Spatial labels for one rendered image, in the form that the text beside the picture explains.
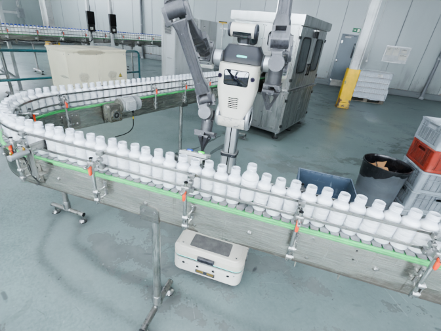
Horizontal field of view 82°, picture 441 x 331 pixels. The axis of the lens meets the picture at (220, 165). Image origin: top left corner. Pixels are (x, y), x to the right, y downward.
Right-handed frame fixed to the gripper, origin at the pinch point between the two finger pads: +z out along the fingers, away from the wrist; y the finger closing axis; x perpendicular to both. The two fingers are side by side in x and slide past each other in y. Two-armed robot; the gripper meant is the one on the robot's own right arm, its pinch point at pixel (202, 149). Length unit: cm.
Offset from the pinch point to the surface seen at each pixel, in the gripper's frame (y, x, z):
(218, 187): 15.2, -18.0, 12.5
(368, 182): 129, 166, 13
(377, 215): 75, -19, 8
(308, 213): 52, -17, 14
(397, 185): 153, 161, 10
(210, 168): 10.5, -18.2, 5.3
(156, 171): -13.9, -17.2, 12.4
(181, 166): -2.1, -18.5, 7.3
